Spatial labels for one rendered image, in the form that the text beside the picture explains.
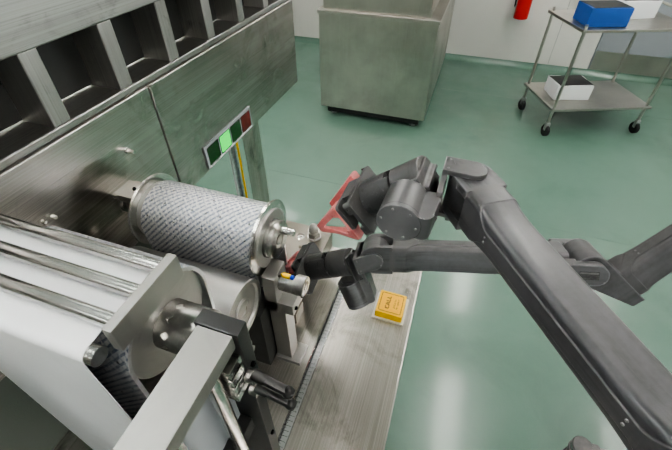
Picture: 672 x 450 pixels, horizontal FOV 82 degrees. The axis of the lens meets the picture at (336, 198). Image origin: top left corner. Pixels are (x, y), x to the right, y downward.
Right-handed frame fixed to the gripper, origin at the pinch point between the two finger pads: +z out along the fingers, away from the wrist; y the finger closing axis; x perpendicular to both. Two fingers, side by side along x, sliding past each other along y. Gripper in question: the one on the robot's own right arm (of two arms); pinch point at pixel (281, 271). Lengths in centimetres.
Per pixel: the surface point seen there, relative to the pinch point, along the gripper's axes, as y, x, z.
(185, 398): -41, 25, -31
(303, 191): 147, -60, 108
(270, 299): -12.0, 4.2, -7.0
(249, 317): -16.4, 4.6, -4.5
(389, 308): 8.2, -25.3, -14.0
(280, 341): -11.3, -10.4, 1.6
